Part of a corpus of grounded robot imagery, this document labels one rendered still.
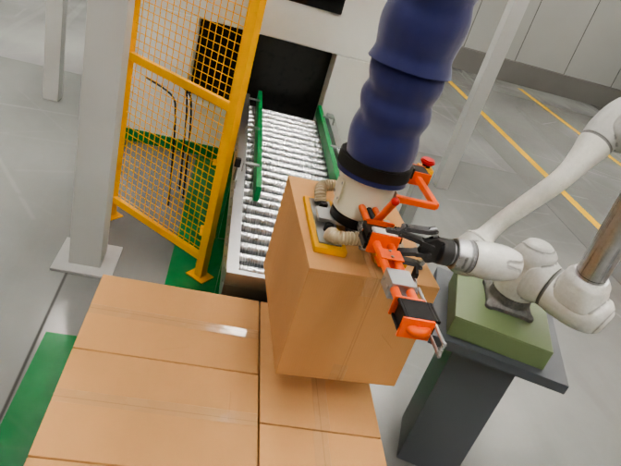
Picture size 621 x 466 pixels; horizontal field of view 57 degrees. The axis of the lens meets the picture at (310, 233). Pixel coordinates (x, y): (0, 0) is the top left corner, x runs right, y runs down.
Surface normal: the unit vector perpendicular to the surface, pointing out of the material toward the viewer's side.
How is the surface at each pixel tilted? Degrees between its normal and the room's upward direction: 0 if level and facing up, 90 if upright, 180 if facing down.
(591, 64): 90
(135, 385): 0
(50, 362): 0
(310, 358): 89
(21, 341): 0
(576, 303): 97
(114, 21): 90
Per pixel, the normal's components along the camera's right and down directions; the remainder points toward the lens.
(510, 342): -0.24, 0.43
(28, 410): 0.26, -0.84
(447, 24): 0.18, 0.28
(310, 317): 0.13, 0.51
